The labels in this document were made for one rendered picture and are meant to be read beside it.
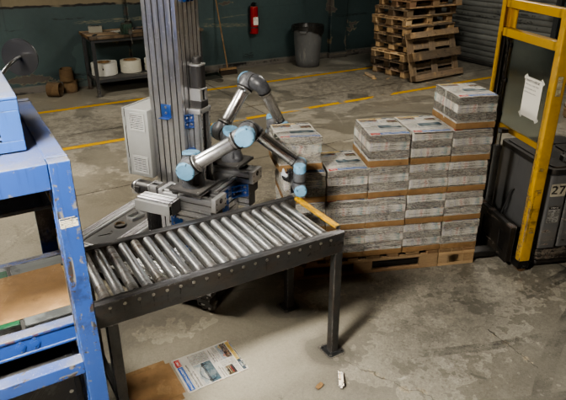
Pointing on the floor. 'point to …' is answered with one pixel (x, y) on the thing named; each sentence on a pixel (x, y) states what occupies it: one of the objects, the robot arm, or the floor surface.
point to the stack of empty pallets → (394, 23)
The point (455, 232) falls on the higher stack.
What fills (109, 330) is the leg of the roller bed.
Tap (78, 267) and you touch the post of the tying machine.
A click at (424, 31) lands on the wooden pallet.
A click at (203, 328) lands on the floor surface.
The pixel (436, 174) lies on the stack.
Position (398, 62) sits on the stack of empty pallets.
